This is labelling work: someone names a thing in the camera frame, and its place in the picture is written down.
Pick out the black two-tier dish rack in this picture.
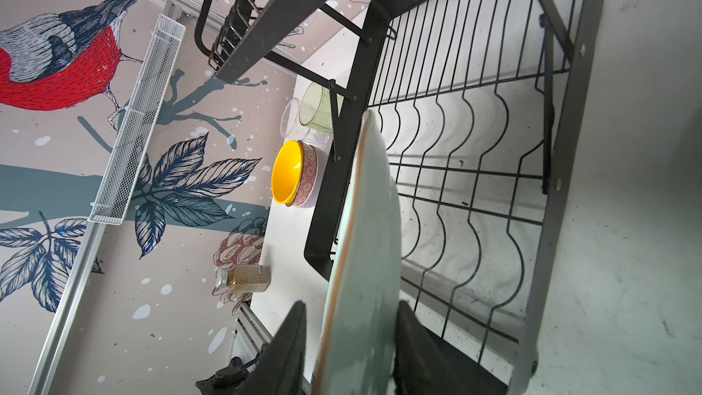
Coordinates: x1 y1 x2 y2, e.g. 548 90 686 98
208 0 603 394

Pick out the spice jar silver lid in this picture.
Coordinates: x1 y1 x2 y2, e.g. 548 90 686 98
215 264 272 294

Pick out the green glass tumbler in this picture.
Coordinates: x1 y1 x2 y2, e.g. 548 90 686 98
298 83 333 133

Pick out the white wire mesh shelf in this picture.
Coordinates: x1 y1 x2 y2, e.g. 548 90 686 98
88 15 186 226

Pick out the clear glass tumbler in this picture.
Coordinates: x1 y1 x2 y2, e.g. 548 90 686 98
280 98 308 140

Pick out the lilac ceramic bowl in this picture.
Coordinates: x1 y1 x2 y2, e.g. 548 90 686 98
301 146 328 208

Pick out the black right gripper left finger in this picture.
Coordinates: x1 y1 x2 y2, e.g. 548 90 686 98
237 301 306 394

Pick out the red patterned bowl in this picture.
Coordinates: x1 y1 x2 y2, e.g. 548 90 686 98
292 140 319 207

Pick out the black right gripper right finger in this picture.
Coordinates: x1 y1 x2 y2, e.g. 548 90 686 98
392 301 507 394

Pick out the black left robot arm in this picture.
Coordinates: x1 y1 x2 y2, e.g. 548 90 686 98
195 357 259 395

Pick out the yellow bowl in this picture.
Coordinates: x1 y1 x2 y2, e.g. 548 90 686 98
271 140 305 207

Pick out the pale green plate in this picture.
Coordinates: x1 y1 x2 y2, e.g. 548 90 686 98
312 111 402 394

